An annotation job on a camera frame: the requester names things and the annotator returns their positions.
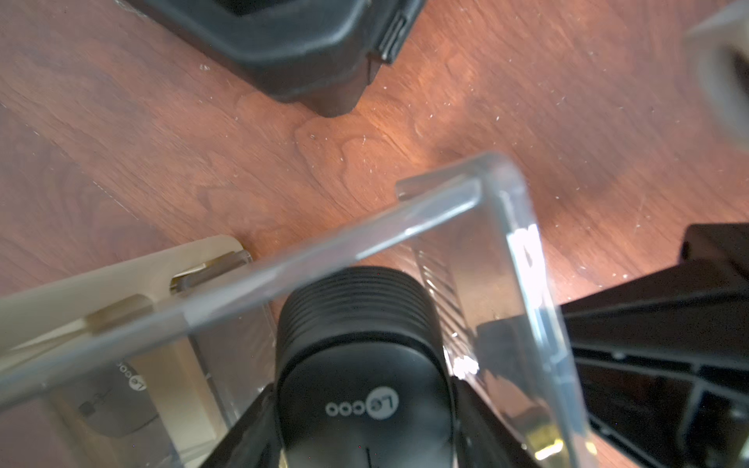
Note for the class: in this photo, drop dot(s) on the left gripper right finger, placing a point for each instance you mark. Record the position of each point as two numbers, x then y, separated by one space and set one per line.
481 440

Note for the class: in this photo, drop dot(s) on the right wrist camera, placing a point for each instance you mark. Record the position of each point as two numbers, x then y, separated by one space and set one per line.
717 50

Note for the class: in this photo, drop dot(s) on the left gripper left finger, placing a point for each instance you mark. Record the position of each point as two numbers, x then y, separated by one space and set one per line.
253 442

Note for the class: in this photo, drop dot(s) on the transparent grey drawer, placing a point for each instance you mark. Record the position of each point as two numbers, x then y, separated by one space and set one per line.
468 235

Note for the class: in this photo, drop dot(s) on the beige drawer organizer cabinet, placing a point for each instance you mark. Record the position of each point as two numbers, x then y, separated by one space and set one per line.
112 368

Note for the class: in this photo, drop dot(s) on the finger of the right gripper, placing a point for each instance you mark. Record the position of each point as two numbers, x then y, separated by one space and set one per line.
663 359

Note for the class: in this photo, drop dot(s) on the black plastic toolbox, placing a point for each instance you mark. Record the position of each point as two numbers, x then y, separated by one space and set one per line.
322 54

